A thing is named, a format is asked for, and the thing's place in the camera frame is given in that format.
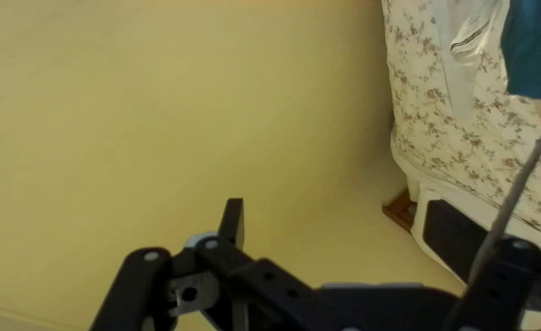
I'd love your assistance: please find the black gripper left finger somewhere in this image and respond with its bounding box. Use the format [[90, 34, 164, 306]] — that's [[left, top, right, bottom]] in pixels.
[[88, 197, 296, 331]]

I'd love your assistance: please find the teal fabric bag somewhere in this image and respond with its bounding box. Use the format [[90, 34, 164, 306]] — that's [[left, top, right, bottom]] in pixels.
[[499, 0, 541, 102]]

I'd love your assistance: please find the floral bed sheet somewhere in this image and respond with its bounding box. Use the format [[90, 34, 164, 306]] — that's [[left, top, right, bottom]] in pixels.
[[379, 0, 541, 286]]

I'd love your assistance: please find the wooden bed frame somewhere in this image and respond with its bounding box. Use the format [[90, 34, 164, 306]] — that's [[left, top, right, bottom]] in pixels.
[[381, 188, 421, 232]]

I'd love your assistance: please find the thin grey cord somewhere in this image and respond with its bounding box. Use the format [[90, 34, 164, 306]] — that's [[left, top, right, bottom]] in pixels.
[[465, 100, 541, 291]]

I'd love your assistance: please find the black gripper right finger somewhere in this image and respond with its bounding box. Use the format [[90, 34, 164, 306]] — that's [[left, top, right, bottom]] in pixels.
[[423, 197, 541, 331]]

